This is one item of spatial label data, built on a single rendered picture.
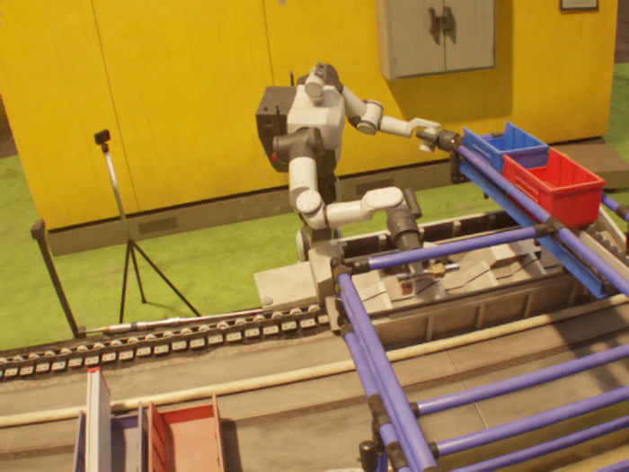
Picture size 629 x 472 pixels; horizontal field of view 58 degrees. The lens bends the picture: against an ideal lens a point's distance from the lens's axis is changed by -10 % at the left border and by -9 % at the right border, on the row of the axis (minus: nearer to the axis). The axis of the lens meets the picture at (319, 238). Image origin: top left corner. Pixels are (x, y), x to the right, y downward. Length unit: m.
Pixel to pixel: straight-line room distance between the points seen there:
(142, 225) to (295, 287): 2.21
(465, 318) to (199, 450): 0.91
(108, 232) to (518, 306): 2.99
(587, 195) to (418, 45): 2.35
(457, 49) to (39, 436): 3.13
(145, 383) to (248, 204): 2.37
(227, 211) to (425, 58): 1.64
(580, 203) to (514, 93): 2.85
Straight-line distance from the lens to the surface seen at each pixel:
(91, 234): 4.36
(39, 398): 2.18
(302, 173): 2.02
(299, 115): 2.22
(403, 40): 3.80
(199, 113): 3.96
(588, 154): 4.71
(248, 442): 1.80
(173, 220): 4.27
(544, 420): 1.18
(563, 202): 1.64
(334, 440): 1.77
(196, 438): 1.85
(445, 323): 1.99
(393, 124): 2.60
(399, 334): 1.96
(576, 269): 1.54
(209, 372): 2.03
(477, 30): 3.96
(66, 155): 4.13
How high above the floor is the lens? 2.12
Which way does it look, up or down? 32 degrees down
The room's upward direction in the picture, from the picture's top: 6 degrees counter-clockwise
